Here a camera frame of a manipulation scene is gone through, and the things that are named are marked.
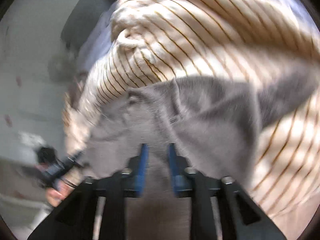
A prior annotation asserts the taupe knit sweater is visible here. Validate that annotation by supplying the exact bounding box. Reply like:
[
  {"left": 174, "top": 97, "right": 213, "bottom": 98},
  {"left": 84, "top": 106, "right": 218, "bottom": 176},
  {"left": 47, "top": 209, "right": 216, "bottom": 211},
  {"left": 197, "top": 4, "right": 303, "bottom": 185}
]
[{"left": 82, "top": 65, "right": 318, "bottom": 240}]

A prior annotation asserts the person's left hand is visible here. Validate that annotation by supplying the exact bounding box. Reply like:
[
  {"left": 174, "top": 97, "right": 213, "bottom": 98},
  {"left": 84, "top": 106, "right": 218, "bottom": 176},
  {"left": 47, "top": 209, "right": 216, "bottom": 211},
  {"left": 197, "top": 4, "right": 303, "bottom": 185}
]
[{"left": 46, "top": 172, "right": 83, "bottom": 207}]

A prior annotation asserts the white round floor fan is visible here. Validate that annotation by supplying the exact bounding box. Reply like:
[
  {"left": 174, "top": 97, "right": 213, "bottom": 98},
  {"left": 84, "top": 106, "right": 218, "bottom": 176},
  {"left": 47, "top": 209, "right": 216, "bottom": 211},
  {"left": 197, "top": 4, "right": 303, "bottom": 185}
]
[{"left": 47, "top": 53, "right": 76, "bottom": 82}]

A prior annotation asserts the lavender bed sheet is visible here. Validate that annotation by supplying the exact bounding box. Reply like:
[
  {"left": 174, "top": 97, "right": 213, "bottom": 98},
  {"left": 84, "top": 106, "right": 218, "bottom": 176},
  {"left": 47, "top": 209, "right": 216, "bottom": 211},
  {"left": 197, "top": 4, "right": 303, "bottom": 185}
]
[{"left": 76, "top": 2, "right": 117, "bottom": 76}]

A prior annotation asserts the cream striped quilt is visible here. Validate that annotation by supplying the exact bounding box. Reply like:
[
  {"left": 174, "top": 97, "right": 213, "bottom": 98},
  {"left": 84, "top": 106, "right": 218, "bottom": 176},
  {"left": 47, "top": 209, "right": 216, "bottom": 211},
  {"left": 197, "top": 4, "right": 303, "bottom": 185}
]
[{"left": 62, "top": 0, "right": 320, "bottom": 218}]

